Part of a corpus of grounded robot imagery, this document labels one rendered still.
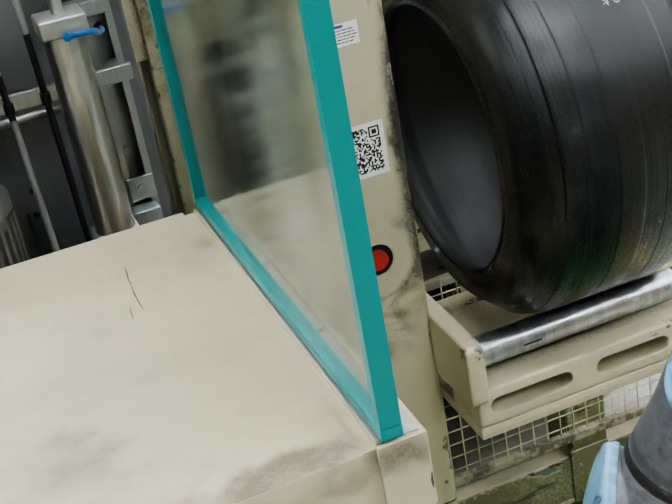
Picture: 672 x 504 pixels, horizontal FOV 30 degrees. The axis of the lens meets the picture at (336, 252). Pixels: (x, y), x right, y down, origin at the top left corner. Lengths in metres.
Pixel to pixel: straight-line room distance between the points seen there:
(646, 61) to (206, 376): 0.74
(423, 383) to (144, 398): 0.77
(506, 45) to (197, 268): 0.50
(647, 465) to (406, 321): 0.75
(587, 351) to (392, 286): 0.30
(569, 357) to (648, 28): 0.48
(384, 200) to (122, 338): 0.57
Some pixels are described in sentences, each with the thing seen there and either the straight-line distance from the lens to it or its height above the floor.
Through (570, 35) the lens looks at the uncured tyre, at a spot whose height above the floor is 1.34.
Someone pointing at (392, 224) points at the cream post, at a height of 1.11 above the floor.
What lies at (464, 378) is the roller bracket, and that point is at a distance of 1.73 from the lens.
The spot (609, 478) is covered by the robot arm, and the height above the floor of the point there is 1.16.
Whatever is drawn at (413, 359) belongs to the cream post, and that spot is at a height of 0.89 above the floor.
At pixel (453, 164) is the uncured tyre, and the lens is 2.06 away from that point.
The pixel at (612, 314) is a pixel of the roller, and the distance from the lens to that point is 1.84.
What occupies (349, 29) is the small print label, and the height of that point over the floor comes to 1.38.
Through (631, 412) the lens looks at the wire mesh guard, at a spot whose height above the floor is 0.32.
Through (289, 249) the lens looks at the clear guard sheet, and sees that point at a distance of 1.10.
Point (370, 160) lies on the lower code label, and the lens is 1.65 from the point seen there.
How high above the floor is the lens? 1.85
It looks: 27 degrees down
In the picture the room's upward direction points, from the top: 11 degrees counter-clockwise
